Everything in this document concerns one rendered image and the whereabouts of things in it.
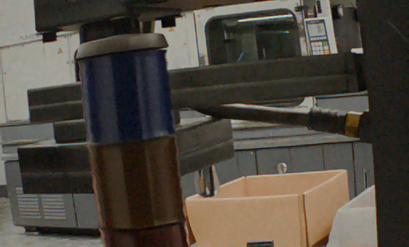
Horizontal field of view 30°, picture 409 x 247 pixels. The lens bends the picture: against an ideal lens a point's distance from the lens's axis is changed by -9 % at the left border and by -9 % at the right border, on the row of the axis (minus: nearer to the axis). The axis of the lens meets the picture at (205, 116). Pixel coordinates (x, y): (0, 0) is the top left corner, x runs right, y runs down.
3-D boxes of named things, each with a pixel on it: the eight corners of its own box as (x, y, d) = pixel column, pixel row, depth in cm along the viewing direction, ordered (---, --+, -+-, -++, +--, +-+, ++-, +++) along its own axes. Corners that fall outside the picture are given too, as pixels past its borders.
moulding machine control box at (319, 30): (309, 78, 508) (301, 18, 506) (320, 77, 528) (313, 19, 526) (335, 76, 499) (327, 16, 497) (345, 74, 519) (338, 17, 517)
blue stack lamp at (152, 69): (113, 134, 36) (105, 59, 36) (192, 128, 35) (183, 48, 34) (69, 144, 33) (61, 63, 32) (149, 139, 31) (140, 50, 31)
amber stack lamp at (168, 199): (124, 211, 36) (113, 138, 36) (200, 210, 35) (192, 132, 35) (81, 227, 33) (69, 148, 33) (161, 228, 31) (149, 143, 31)
